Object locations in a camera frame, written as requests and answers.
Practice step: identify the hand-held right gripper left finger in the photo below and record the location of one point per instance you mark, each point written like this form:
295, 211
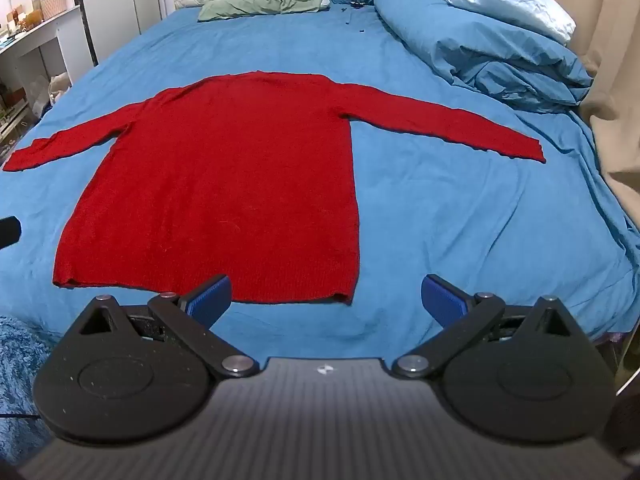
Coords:
210, 301

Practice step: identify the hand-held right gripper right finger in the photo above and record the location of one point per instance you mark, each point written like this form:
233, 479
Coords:
441, 301

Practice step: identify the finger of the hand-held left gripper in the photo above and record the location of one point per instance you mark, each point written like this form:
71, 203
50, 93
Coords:
7, 231

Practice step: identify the red knit sweater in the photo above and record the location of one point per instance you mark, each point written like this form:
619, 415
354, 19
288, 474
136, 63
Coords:
225, 185

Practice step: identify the bed with blue sheet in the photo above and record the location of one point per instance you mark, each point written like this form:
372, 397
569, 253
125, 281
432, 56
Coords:
440, 210

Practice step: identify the beige cloth bag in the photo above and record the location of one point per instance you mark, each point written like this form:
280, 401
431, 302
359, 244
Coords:
59, 87

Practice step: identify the blue fuzzy rug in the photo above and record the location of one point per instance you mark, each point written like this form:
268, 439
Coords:
20, 385

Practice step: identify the white desk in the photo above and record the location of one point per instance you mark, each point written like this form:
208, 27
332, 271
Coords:
45, 30

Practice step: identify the wicker basket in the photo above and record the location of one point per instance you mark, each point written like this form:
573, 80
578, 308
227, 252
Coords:
52, 2

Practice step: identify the blue duvet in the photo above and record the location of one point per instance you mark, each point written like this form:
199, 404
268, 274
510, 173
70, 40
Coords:
475, 45

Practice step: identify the white wardrobe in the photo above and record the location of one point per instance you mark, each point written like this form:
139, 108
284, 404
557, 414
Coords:
125, 0

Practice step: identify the green pillow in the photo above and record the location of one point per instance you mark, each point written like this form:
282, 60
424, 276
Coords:
260, 2

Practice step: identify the beige curtain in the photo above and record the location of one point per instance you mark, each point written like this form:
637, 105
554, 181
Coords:
615, 35

